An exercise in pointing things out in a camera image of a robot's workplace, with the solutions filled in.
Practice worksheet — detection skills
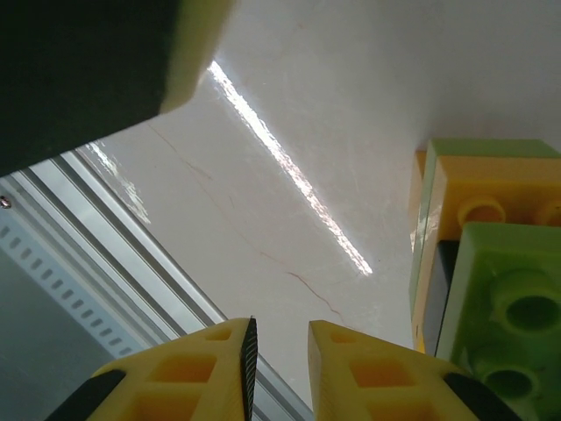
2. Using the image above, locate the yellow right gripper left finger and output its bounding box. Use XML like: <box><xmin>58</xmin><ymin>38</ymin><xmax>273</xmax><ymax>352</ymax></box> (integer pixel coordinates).
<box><xmin>43</xmin><ymin>315</ymin><xmax>258</xmax><ymax>421</ymax></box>

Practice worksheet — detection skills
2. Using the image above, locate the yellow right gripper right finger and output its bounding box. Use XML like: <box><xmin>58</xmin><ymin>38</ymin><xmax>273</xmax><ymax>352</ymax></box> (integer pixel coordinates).
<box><xmin>306</xmin><ymin>319</ymin><xmax>525</xmax><ymax>421</ymax></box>

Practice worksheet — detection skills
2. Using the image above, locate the black lego brick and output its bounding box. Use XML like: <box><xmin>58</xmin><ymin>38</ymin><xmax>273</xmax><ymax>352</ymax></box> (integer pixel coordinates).
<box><xmin>421</xmin><ymin>239</ymin><xmax>460</xmax><ymax>357</ymax></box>

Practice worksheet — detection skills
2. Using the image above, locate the green long lego brick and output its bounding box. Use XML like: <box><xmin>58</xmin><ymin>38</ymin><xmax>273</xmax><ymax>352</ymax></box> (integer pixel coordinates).
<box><xmin>436</xmin><ymin>221</ymin><xmax>561</xmax><ymax>421</ymax></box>
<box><xmin>408</xmin><ymin>139</ymin><xmax>561</xmax><ymax>352</ymax></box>

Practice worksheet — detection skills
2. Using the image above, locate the yellow wide lego brick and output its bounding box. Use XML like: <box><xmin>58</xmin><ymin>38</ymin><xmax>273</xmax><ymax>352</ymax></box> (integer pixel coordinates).
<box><xmin>437</xmin><ymin>155</ymin><xmax>561</xmax><ymax>241</ymax></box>

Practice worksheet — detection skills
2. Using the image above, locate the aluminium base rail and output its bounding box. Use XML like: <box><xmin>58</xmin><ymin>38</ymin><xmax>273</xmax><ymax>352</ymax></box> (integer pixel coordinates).
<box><xmin>0</xmin><ymin>151</ymin><xmax>315</xmax><ymax>421</ymax></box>

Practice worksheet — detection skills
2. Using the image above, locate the white slotted cable duct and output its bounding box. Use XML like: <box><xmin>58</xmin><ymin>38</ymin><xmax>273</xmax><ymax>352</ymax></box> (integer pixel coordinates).
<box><xmin>0</xmin><ymin>210</ymin><xmax>146</xmax><ymax>365</ymax></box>

